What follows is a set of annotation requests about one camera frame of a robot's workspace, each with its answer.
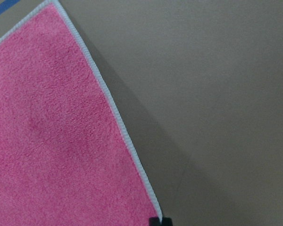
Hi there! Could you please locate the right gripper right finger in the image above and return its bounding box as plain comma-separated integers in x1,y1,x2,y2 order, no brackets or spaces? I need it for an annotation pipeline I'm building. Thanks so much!
161,217,173,226

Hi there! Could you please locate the pink towel with grey edge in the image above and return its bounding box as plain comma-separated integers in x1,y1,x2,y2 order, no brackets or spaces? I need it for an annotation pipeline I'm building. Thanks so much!
0,0,162,226

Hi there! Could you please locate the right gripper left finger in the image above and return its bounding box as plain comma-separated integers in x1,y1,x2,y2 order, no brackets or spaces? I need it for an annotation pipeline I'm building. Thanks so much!
149,217,161,226

